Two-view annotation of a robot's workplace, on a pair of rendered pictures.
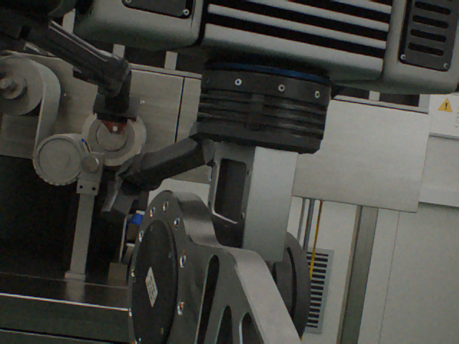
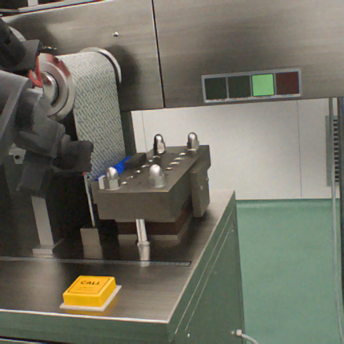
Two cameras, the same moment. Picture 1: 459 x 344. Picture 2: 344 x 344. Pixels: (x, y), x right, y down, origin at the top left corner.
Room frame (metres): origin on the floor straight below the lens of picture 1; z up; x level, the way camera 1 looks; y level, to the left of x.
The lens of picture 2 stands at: (0.98, -0.33, 1.32)
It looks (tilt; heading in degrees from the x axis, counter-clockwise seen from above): 15 degrees down; 22
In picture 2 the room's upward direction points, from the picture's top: 7 degrees counter-clockwise
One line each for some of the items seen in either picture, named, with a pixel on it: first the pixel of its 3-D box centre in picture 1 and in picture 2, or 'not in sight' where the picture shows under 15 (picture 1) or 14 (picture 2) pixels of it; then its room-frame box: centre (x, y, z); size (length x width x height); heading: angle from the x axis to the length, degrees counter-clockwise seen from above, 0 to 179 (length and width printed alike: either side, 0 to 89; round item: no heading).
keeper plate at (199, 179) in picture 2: not in sight; (201, 188); (2.05, 0.04, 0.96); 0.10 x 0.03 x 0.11; 4
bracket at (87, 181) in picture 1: (84, 215); (36, 184); (1.81, 0.33, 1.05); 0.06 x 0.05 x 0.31; 4
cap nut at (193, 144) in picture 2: not in sight; (192, 140); (2.19, 0.10, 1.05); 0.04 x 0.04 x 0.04
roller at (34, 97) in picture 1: (24, 89); not in sight; (1.97, 0.56, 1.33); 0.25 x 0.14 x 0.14; 4
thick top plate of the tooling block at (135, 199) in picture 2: not in sight; (161, 177); (2.03, 0.13, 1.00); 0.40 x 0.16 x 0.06; 4
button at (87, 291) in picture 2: not in sight; (90, 291); (1.64, 0.12, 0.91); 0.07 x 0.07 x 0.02; 4
